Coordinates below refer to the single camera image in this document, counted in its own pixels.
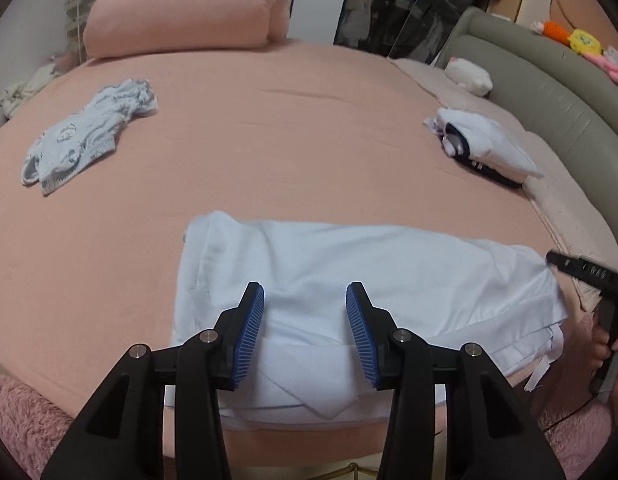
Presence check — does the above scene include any round bed with pink sheet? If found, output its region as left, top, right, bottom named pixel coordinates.
left=0, top=37, right=618, bottom=468

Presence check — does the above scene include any black cable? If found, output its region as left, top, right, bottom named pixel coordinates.
left=541, top=390, right=597, bottom=433

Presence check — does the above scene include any yellow plush toy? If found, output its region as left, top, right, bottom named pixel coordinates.
left=568, top=27, right=604, bottom=56

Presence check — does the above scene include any grey padded headboard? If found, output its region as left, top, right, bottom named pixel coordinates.
left=434, top=6, right=618, bottom=241

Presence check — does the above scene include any grey patterned garment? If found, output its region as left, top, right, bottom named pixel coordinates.
left=21, top=78, right=158, bottom=196

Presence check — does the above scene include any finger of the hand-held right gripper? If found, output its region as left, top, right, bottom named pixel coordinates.
left=545, top=251, right=618, bottom=291

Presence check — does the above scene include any pile of pale clothes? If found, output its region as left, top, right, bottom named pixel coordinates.
left=0, top=52, right=72, bottom=121

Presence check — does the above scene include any small white shelf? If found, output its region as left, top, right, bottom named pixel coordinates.
left=64, top=0, right=90, bottom=66

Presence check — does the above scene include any light blue navy-trimmed t-shirt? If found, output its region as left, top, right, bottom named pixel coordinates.
left=171, top=210, right=570, bottom=431

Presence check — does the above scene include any pink pillow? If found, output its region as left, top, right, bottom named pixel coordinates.
left=83, top=0, right=297, bottom=59

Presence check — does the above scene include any rack of hanging clothes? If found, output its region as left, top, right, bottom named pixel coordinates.
left=333, top=0, right=477, bottom=66

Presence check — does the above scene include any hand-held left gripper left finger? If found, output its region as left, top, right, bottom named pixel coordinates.
left=40, top=281, right=266, bottom=480

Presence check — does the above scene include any white plush toy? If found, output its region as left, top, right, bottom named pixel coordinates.
left=445, top=56, right=494, bottom=97

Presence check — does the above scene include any folded white shirt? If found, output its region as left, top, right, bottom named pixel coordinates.
left=424, top=106, right=544, bottom=183

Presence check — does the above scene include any orange carrot plush toy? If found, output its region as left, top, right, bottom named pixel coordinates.
left=531, top=20, right=572, bottom=38

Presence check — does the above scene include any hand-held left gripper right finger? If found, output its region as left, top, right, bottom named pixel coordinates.
left=345, top=281, right=567, bottom=480

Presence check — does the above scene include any person's right hand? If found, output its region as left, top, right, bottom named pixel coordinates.
left=591, top=322, right=618, bottom=368

